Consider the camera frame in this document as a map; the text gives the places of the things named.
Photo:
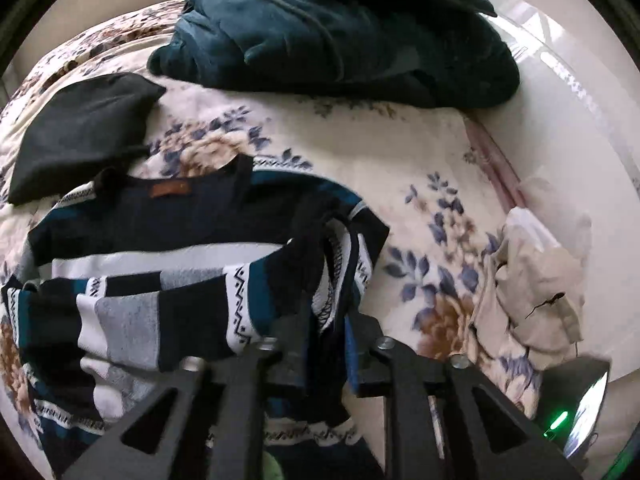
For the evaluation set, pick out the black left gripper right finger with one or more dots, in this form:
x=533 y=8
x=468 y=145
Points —
x=444 y=420

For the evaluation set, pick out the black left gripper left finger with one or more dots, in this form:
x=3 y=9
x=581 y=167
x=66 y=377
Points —
x=205 y=420

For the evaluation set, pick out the navy white patterned knit sweater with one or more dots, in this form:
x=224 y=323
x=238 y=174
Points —
x=124 y=278

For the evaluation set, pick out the beige crumpled garment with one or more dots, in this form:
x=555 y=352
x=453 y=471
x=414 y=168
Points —
x=533 y=294

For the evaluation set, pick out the floral cream bed quilt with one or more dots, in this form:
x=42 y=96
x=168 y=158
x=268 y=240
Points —
x=429 y=174

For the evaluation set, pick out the black folded garment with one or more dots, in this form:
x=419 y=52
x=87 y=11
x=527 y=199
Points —
x=84 y=129

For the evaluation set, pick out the dark teal fleece garment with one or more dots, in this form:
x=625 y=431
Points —
x=427 y=53

